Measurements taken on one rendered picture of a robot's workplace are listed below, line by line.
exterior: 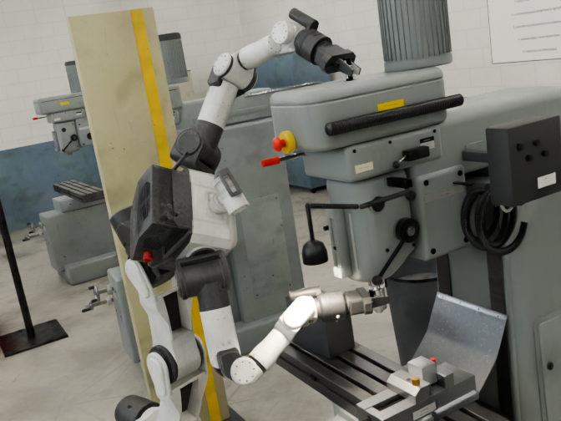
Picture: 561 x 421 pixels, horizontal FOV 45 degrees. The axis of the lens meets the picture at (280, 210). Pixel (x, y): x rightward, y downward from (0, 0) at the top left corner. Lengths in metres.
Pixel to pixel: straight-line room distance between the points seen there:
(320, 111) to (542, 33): 5.30
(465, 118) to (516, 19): 5.07
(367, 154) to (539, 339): 0.87
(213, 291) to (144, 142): 1.68
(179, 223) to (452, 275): 0.96
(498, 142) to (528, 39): 5.22
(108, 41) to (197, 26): 8.12
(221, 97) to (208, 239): 0.47
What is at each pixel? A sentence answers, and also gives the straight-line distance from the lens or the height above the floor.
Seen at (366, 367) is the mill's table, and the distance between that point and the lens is 2.33.
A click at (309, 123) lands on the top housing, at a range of 1.75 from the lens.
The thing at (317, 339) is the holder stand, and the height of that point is 1.00.
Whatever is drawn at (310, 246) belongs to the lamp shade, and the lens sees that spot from 1.85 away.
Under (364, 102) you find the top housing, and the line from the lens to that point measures 1.81.
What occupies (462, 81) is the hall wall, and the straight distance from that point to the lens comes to 7.68.
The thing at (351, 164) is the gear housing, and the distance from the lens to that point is 1.80.
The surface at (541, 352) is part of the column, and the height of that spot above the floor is 0.95.
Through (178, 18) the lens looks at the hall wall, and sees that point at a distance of 11.42.
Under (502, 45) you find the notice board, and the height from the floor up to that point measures 1.70.
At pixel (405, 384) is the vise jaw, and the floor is 1.04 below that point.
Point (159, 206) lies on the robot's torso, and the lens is 1.95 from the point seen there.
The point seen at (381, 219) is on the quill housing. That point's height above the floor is 1.50.
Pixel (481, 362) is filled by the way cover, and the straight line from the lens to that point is 2.29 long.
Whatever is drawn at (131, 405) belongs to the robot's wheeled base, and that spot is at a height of 0.75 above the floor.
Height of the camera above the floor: 2.00
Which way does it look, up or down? 13 degrees down
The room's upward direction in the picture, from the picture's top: 9 degrees counter-clockwise
